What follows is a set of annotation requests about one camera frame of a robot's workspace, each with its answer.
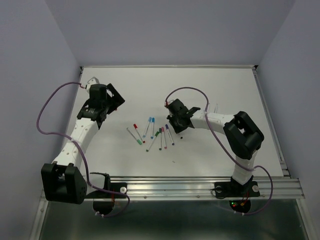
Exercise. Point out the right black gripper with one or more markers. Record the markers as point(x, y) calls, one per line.
point(177, 129)

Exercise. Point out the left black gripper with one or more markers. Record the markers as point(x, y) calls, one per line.
point(117, 100)

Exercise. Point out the pink capped pen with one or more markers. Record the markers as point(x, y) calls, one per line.
point(163, 138)

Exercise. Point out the purple capped pen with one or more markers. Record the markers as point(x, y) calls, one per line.
point(169, 134)

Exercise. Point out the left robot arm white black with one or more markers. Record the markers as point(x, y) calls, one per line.
point(62, 180)

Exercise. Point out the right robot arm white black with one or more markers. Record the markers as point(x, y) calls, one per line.
point(242, 134)

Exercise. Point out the light blue capped pen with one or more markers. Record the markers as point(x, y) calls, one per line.
point(147, 127)

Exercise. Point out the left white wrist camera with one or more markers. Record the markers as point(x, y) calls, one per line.
point(91, 82)

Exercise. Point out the aluminium front rail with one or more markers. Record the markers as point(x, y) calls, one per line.
point(195, 188)

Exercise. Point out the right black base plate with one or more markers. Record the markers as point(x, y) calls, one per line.
point(238, 195)

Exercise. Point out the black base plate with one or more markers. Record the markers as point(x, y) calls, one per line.
point(238, 195)
point(110, 199)

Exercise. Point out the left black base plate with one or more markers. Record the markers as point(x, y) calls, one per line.
point(110, 199)

